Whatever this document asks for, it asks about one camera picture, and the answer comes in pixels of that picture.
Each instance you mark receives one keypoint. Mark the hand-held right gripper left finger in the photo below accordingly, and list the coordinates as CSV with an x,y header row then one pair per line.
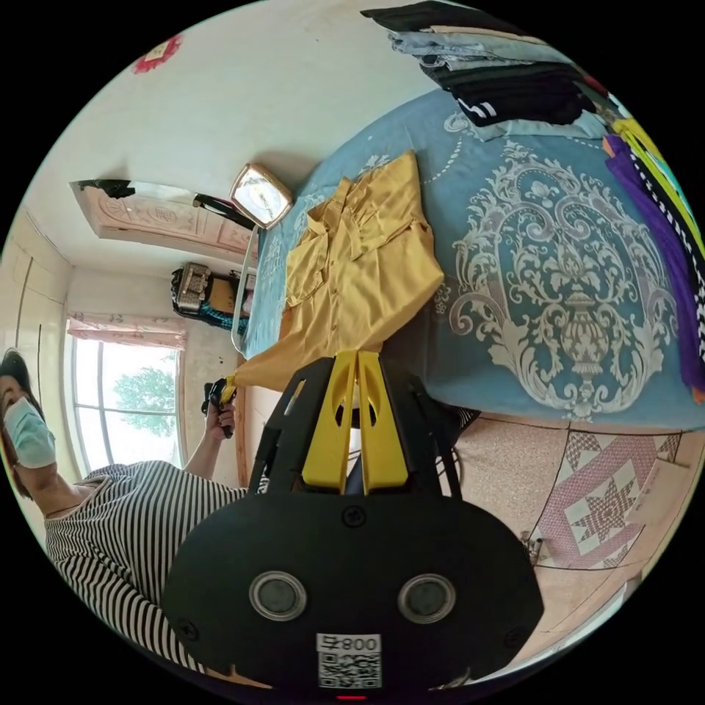
x,y
325,440

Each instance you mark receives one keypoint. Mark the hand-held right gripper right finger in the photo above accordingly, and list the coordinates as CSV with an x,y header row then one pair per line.
x,y
383,446

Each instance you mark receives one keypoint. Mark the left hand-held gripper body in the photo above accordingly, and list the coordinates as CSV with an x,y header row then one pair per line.
x,y
212,397

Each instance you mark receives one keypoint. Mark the yellow short sleeve shirt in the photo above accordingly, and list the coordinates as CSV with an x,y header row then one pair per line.
x,y
358,264

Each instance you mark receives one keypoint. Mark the person's left forearm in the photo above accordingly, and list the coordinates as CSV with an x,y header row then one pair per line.
x,y
202,454

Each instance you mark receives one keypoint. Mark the person's left hand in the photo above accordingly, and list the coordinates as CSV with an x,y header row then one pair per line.
x,y
225,425

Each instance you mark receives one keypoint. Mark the window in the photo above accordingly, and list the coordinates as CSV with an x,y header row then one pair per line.
x,y
126,402

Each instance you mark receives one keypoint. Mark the shelf with bags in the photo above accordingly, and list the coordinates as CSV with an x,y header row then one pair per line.
x,y
198,292

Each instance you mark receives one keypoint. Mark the pink curtain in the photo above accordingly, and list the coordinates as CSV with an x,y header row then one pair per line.
x,y
126,326

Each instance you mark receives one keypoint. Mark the person's body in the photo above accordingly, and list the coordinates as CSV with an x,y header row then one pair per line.
x,y
110,540

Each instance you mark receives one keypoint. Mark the pink panelled door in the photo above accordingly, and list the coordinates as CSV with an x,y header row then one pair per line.
x,y
165,217

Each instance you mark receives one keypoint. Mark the patchwork floor mat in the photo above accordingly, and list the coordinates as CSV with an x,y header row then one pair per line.
x,y
600,501

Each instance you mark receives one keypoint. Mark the bed with blue printed sheet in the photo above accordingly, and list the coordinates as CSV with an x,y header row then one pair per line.
x,y
523,165

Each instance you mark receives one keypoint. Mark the pile of clothes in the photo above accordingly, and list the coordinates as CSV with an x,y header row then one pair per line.
x,y
655,220
495,66

